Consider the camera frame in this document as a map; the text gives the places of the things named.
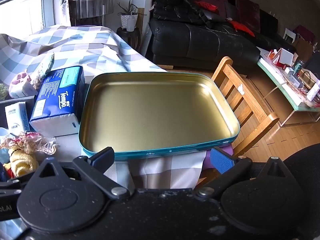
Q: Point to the red gift box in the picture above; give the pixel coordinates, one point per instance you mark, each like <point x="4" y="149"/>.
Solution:
<point x="274" y="58"/>

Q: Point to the green can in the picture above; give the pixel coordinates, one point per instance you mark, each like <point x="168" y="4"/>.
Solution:
<point x="298" y="66"/>

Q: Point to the dark red gift bag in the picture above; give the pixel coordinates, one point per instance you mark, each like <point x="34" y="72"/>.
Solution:
<point x="305" y="33"/>

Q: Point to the patterned curtain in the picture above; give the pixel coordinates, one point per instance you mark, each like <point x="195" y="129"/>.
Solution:
<point x="63" y="2"/>

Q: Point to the round metal side table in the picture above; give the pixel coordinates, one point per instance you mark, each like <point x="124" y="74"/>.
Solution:
<point x="92" y="5"/>

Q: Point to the black leather sofa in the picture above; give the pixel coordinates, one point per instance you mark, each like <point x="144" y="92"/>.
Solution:
<point x="200" y="42"/>

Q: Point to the small white packet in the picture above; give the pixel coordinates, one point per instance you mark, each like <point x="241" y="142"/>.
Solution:
<point x="22" y="91"/>

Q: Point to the wicker basket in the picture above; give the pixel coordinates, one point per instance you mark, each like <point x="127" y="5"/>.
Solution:
<point x="308" y="80"/>

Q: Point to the window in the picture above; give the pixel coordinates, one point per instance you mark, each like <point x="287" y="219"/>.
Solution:
<point x="22" y="12"/>

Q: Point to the crinkly beige wrapper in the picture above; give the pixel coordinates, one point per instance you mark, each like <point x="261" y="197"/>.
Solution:
<point x="32" y="142"/>

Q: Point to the red cushion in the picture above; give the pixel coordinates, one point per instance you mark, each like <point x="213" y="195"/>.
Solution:
<point x="207" y="7"/>
<point x="241" y="27"/>

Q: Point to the white cup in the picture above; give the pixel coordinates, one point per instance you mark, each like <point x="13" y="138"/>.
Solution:
<point x="131" y="25"/>

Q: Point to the yellow towel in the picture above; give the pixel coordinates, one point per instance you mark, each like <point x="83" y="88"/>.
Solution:
<point x="23" y="162"/>

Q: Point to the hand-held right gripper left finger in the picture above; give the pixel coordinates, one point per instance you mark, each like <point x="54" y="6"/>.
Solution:
<point x="102" y="158"/>

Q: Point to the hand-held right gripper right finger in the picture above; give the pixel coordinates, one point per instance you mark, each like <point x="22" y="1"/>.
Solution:
<point x="221" y="162"/>

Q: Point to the white box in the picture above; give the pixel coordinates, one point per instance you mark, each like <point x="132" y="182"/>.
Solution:
<point x="285" y="56"/>

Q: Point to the small white carton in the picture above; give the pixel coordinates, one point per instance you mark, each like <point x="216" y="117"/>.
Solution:
<point x="295" y="82"/>

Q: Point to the white bottle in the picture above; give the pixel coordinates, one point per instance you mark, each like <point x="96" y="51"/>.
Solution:
<point x="313" y="91"/>

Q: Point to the leaning glass panel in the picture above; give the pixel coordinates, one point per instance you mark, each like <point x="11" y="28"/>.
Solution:
<point x="146" y="38"/>

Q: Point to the brown paper bag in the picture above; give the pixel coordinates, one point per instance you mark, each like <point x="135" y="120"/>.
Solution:
<point x="303" y="51"/>

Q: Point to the black quilted jacket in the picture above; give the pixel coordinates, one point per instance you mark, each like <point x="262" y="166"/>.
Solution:
<point x="180" y="7"/>

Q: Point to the checkered tablecloth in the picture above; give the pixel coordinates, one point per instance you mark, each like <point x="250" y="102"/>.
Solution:
<point x="75" y="45"/>

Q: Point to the glass coffee table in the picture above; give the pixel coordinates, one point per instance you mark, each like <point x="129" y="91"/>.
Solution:
<point x="280" y="85"/>

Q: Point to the wooden chair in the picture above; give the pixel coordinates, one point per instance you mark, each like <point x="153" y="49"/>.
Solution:
<point x="250" y="110"/>

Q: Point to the blue tissue pack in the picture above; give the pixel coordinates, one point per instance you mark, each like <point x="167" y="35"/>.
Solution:
<point x="57" y="97"/>

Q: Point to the potted plant white pot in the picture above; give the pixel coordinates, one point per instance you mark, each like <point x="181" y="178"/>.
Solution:
<point x="128" y="20"/>

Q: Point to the white tissue pack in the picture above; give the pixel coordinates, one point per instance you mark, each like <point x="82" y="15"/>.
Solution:
<point x="16" y="116"/>

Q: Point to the dark round wooden stool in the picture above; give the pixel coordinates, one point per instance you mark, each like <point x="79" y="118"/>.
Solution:
<point x="130" y="38"/>

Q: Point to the pink soft hat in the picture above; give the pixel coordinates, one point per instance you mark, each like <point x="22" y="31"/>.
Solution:
<point x="20" y="77"/>

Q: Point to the gold metal tray teal rim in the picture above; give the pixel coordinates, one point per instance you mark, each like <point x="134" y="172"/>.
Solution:
<point x="155" y="110"/>

